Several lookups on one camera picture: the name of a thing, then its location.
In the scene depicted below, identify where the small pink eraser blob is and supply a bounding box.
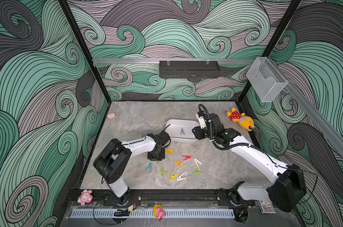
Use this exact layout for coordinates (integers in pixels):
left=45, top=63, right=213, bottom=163
left=107, top=113, right=116, bottom=119

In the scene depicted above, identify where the white plastic storage box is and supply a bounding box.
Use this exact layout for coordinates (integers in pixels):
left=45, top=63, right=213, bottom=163
left=165, top=119, right=199, bottom=143

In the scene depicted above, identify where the yellow bear plush toy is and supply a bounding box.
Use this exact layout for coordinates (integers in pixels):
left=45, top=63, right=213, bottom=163
left=226, top=108, right=255, bottom=131

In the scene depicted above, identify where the white slotted cable duct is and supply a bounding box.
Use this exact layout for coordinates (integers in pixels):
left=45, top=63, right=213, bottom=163
left=69, top=208, right=235, bottom=218

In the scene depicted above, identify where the clear acrylic wall holder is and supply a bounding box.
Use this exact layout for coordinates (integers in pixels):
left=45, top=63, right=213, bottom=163
left=246, top=57, right=288, bottom=103

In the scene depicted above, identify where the pink yellow flower toy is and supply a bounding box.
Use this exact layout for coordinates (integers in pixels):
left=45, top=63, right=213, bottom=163
left=152, top=204, right=166, bottom=220

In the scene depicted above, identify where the teal clothespin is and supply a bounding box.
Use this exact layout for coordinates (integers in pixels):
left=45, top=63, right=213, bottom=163
left=146, top=162, right=152, bottom=173

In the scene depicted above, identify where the black wall-mounted tray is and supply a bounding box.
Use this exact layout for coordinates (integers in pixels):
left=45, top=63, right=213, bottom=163
left=159, top=60, right=221, bottom=79

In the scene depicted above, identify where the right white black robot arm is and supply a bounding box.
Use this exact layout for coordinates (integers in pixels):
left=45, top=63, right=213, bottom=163
left=192, top=111, right=306, bottom=212

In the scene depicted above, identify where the red clothespin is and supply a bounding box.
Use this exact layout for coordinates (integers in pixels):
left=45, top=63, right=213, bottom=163
left=182, top=156, right=191, bottom=161

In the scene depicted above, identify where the card box with picture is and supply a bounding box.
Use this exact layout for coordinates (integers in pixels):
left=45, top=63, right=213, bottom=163
left=258, top=201, right=275, bottom=214

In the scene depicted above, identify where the pink pig toy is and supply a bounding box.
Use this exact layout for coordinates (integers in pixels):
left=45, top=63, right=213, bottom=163
left=77, top=189, right=93, bottom=206

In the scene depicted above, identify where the white clothespin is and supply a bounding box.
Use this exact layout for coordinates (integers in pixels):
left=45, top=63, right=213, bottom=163
left=177, top=171, right=187, bottom=181
left=193, top=158, right=202, bottom=170

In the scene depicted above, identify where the yellow orange clothespin middle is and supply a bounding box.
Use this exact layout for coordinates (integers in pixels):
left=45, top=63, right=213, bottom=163
left=174, top=160, right=184, bottom=168

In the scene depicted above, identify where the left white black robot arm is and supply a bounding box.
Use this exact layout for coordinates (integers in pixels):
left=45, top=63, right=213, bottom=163
left=93, top=131, right=171, bottom=199

